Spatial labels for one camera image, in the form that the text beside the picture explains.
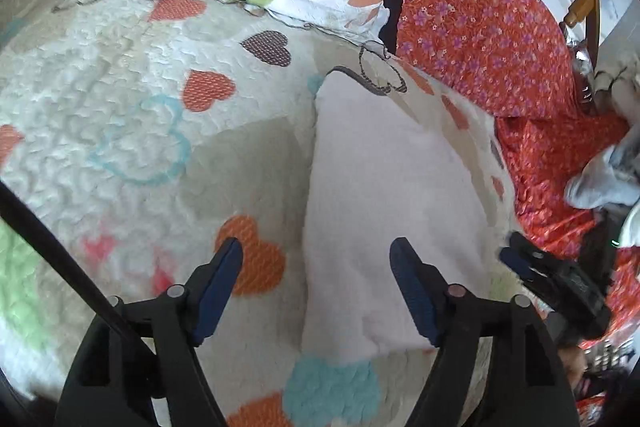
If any black cable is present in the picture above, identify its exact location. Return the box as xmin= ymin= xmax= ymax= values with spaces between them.
xmin=0 ymin=182 xmax=136 ymax=338

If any heart print quilt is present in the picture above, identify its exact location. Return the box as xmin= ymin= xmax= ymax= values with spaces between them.
xmin=0 ymin=0 xmax=521 ymax=427

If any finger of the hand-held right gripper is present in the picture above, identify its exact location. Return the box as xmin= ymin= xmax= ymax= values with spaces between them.
xmin=499 ymin=247 xmax=551 ymax=294
xmin=507 ymin=232 xmax=553 ymax=267

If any person's right hand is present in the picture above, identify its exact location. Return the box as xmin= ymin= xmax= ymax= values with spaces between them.
xmin=560 ymin=346 xmax=587 ymax=390

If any beige fluffy cloth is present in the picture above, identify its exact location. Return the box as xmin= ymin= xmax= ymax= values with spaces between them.
xmin=585 ymin=57 xmax=640 ymax=128

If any red floral cloth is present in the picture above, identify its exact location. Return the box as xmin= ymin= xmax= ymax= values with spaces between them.
xmin=380 ymin=0 xmax=640 ymax=358

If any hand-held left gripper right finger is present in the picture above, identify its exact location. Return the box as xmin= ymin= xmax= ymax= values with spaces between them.
xmin=389 ymin=237 xmax=581 ymax=427

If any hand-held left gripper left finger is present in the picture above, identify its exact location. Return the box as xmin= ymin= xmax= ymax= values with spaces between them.
xmin=52 ymin=237 xmax=244 ymax=427

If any white small garment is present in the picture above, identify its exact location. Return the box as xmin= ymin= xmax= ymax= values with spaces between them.
xmin=300 ymin=69 xmax=503 ymax=363

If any grey white cloth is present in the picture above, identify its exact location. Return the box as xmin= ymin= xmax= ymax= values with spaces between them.
xmin=565 ymin=144 xmax=640 ymax=210

